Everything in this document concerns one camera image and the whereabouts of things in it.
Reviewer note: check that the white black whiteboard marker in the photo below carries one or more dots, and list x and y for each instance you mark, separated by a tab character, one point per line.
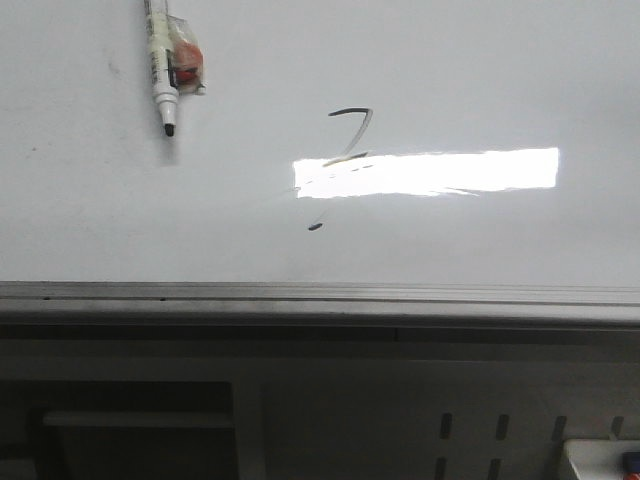
160	52

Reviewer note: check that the white whiteboard surface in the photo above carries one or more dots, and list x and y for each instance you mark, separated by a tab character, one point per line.
391	142

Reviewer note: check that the white box lower right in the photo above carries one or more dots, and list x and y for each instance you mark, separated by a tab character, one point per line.
594	459

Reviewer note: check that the grey aluminium whiteboard frame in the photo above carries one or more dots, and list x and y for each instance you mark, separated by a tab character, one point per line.
318	312

